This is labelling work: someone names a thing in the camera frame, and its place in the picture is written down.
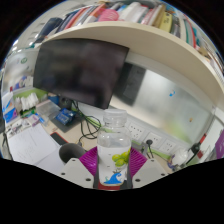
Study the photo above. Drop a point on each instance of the flat round red coaster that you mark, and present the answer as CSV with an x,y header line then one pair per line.
x,y
108,187

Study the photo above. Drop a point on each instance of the colourful cardboard box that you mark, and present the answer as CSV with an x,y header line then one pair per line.
x,y
10,108

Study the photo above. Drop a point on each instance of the dark square wall panel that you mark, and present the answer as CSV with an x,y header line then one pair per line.
x,y
130,83

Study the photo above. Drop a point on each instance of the white wall power socket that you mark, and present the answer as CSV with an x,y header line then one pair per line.
x,y
136,130
168,146
153,139

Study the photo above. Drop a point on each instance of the handwritten white paper sheet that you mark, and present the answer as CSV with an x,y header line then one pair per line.
x,y
31,145

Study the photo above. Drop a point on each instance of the blue circuit board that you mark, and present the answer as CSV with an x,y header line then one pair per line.
x,y
65,116

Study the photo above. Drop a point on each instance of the ceiling light panels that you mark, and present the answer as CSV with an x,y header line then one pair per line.
x,y
15,42

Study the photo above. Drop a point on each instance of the blank white paper sheet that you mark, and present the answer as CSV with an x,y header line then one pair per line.
x,y
53,160

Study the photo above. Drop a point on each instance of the clear plastic water bottle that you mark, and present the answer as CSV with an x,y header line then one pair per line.
x,y
114,146

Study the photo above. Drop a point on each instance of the white round jar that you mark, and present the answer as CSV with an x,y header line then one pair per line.
x,y
180,156

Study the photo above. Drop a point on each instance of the grey plastic cup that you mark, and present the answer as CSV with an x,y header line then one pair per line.
x,y
71,151

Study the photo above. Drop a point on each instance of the black computer monitor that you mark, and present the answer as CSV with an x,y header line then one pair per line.
x,y
80,70

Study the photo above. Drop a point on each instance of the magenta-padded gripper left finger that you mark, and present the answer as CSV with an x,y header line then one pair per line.
x,y
87,163

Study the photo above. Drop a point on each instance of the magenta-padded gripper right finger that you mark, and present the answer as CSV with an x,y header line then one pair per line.
x,y
137,163

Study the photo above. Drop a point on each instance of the white tissue packets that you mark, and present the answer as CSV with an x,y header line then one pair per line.
x,y
27,101

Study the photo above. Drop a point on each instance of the dark wine bottle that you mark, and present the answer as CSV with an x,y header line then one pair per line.
x,y
196,148

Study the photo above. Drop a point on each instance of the clear plastic storage box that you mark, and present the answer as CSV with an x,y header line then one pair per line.
x,y
47,108

